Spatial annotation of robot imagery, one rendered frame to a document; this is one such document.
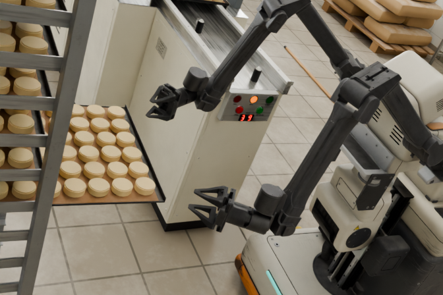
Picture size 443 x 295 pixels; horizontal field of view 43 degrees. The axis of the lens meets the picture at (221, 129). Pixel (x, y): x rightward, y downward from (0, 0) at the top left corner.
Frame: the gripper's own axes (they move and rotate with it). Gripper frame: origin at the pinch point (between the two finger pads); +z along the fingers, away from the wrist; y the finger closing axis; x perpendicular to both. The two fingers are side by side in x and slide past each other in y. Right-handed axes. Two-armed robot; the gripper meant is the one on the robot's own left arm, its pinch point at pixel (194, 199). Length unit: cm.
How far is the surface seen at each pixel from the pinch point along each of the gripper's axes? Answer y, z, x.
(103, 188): 1.8, 21.6, 9.0
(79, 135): 1.5, 33.2, -7.4
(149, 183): 1.6, 12.0, 1.7
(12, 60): 37, 41, 24
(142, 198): -0.3, 12.4, 5.6
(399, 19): -71, -163, -463
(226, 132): -35, -9, -90
